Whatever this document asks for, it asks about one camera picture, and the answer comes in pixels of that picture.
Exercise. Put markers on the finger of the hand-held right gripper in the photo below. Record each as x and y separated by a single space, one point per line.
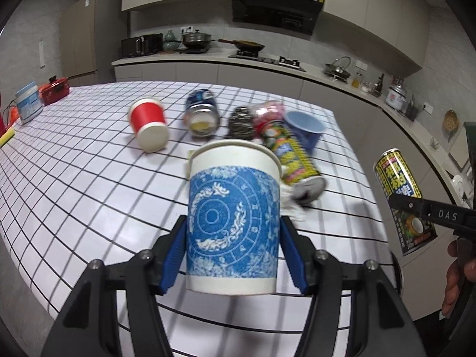
446 216

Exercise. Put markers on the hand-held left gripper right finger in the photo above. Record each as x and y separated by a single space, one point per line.
294 258

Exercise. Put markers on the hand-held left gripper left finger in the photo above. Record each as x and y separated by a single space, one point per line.
174 258

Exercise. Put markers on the yellow green drink can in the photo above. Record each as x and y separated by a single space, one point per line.
398 178
293 156

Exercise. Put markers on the blue patterned white paper cup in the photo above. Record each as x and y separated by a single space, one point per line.
230 212

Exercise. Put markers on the clear plastic bag red contents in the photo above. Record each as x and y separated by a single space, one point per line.
267 109

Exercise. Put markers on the crushed blue soda can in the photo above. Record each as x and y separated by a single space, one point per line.
200 101

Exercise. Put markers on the person's right hand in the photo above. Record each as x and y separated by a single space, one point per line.
452 286

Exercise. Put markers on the white dish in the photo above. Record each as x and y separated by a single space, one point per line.
460 186

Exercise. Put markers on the black utensil holder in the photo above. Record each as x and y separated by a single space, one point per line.
413 110

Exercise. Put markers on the white checkered tablecloth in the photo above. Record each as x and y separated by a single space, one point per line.
74 193

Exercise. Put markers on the white rice cooker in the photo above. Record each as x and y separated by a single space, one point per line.
396 96

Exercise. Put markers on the red paper cup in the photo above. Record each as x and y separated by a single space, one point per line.
147 115

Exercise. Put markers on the steel wool scrubber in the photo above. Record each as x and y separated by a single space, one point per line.
241 122

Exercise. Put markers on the dark glass bottle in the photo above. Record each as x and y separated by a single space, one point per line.
380 85

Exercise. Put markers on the yellow oil bottle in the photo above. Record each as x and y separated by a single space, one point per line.
357 81

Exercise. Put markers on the black gas stove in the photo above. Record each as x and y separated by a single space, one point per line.
267 59

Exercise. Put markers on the red lunch box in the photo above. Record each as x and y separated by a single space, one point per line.
54 91

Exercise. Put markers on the yellow sponge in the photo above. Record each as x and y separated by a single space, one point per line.
7 137

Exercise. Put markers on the white plastic jar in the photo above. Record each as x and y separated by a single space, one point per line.
29 104

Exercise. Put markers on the black microwave oven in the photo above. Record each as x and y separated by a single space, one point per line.
148 44

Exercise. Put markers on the green ceramic vase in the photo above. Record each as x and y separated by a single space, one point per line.
170 41

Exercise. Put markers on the wok with glass lid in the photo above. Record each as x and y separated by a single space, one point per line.
197 39

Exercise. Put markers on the red container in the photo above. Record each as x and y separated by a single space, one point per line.
3 117

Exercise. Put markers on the beige refrigerator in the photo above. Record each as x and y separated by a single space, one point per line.
80 37

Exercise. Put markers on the black range hood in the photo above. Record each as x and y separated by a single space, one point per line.
267 11

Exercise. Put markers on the white wall panel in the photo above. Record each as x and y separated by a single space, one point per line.
41 54

